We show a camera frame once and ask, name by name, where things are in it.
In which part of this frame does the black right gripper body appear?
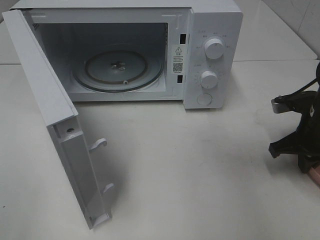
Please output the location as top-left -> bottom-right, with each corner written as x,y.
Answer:
282,91 -> 320,174

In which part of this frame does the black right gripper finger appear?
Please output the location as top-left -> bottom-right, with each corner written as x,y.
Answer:
268,132 -> 299,159

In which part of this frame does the pink round plate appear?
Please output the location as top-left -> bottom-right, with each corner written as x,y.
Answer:
307,163 -> 320,187

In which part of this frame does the round white door button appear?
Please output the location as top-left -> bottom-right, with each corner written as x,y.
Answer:
197,93 -> 213,106

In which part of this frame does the white microwave door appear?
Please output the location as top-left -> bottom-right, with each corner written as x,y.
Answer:
2,9 -> 112,229

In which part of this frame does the white upper power knob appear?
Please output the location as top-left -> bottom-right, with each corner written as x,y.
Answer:
203,36 -> 225,60

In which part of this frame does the white microwave oven body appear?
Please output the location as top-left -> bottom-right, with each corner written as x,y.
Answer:
7,0 -> 243,109

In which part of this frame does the white warning label sticker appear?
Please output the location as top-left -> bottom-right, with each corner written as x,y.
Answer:
171,44 -> 186,74

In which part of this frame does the glass microwave turntable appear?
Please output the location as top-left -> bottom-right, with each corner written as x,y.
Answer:
72,49 -> 165,93

